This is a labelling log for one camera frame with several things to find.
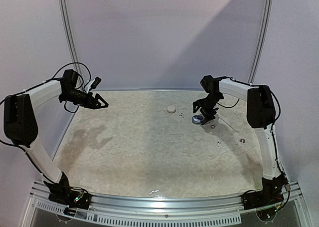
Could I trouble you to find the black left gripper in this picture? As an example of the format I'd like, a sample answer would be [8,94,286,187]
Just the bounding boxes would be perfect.
[60,88,109,109]

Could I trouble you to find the blue earbud charging case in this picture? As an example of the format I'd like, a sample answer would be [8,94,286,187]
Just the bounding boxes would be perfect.
[192,115,204,125]

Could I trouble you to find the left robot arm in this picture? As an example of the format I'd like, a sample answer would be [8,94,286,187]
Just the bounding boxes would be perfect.
[1,69,109,184]

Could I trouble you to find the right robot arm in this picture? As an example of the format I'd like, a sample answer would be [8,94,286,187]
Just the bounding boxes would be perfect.
[192,75,282,181]

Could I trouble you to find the white round case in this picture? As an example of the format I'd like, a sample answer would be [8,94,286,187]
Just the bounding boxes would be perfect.
[166,105,176,114]

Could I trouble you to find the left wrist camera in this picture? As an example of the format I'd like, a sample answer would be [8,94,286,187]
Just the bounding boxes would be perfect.
[84,77,102,93]

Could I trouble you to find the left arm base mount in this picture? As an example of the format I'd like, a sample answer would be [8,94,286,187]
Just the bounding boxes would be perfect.
[48,188,92,210]

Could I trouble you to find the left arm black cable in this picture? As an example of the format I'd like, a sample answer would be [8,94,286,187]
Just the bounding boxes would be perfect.
[0,62,94,148]

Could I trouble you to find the aluminium front rail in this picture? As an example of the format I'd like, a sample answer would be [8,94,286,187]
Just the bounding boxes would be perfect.
[22,181,310,227]

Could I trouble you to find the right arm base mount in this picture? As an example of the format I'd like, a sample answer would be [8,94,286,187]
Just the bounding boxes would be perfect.
[241,178,285,210]

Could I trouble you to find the left aluminium corner post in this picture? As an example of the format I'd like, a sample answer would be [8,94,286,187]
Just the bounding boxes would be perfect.
[58,0,86,91]

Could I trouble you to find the aluminium corner post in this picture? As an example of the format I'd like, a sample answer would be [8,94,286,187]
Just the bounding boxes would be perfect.
[58,0,86,91]
[248,0,272,84]

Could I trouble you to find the right aluminium corner post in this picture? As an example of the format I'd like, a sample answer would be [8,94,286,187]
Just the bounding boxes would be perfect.
[248,0,272,84]

